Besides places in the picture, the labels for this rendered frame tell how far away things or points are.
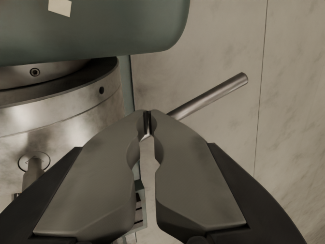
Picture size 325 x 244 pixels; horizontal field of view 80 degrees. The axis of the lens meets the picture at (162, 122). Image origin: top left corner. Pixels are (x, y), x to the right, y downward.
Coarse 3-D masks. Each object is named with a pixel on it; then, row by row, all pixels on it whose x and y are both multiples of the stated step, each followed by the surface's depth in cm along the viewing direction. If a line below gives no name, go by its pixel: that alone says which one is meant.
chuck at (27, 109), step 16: (96, 64) 32; (112, 64) 32; (64, 80) 26; (80, 80) 26; (96, 80) 26; (112, 80) 30; (0, 96) 22; (16, 96) 22; (32, 96) 22; (48, 96) 22; (64, 96) 23; (80, 96) 25; (96, 96) 27; (0, 112) 20; (16, 112) 21; (32, 112) 22; (48, 112) 23; (64, 112) 24; (80, 112) 25; (0, 128) 21; (16, 128) 21; (32, 128) 22
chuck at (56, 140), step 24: (120, 96) 34; (72, 120) 25; (96, 120) 28; (0, 144) 22; (24, 144) 23; (48, 144) 24; (72, 144) 26; (0, 168) 23; (48, 168) 26; (0, 192) 25
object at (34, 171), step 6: (36, 156) 24; (30, 162) 23; (36, 162) 23; (42, 162) 25; (30, 168) 22; (36, 168) 22; (24, 174) 22; (30, 174) 21; (36, 174) 21; (42, 174) 22; (24, 180) 21; (30, 180) 20; (24, 186) 20
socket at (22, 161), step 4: (28, 152) 23; (32, 152) 24; (36, 152) 24; (40, 152) 24; (24, 156) 23; (28, 156) 24; (32, 156) 24; (40, 156) 24; (44, 156) 25; (48, 156) 25; (20, 160) 23; (24, 160) 24; (44, 160) 25; (48, 160) 25; (20, 164) 24; (24, 164) 24; (44, 164) 25; (48, 164) 25; (24, 168) 24
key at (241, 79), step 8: (232, 80) 18; (240, 80) 18; (248, 80) 18; (216, 88) 18; (224, 88) 18; (232, 88) 18; (200, 96) 18; (208, 96) 18; (216, 96) 18; (184, 104) 18; (192, 104) 18; (200, 104) 18; (208, 104) 18; (168, 112) 19; (176, 112) 18; (184, 112) 18; (192, 112) 18; (144, 136) 19
